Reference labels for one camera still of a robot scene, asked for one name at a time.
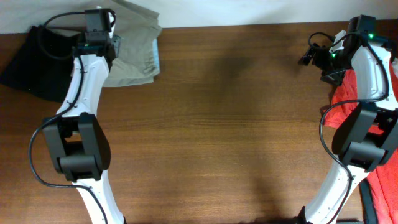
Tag khaki shorts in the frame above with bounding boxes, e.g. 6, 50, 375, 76
75, 0, 162, 87

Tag red printed t-shirt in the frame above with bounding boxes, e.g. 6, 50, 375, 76
324, 70, 397, 224

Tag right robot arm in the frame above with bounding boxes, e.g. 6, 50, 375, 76
293, 15, 397, 223

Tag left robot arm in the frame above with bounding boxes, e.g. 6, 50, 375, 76
39, 8, 126, 223

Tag white garment at edge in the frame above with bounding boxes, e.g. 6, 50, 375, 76
391, 58, 398, 78

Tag folded black garment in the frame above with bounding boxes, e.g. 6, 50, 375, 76
1, 26, 73, 103

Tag dark garment under pile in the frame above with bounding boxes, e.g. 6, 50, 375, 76
359, 179, 378, 224

